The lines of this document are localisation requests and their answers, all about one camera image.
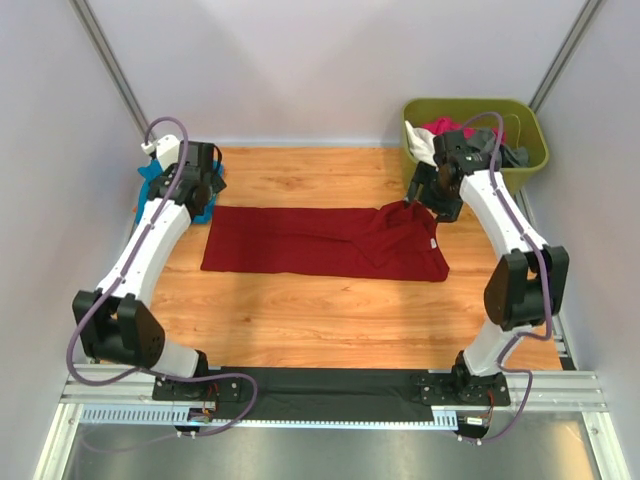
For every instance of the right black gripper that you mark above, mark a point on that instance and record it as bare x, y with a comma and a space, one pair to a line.
422, 172

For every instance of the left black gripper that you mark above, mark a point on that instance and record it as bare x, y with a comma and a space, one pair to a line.
216, 183

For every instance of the dark red t shirt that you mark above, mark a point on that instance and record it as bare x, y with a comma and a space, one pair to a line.
393, 242

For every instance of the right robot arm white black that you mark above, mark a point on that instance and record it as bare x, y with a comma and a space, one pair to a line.
527, 285

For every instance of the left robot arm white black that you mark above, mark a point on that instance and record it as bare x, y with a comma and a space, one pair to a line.
116, 324

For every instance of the white t shirt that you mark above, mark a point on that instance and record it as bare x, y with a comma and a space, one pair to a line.
421, 144

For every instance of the folded blue t shirt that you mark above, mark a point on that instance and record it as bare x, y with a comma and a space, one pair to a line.
157, 181

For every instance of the pink t shirt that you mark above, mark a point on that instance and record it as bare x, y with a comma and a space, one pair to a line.
446, 124

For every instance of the grey t shirt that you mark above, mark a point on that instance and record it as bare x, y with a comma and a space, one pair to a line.
507, 156

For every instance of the olive green plastic bin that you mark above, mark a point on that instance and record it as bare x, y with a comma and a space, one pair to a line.
521, 129

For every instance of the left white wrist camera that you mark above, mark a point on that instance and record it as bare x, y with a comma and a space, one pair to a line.
165, 150

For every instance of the left aluminium corner post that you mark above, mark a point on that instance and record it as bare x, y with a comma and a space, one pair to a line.
98, 38

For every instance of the aluminium corner post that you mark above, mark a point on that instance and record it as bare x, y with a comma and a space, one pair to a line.
98, 38
580, 26

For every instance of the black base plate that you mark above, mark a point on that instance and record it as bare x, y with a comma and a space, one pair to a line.
366, 395

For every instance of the right aluminium corner post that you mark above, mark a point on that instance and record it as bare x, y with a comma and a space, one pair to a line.
580, 26

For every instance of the aluminium frame rail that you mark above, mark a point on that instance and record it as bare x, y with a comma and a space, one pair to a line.
110, 424

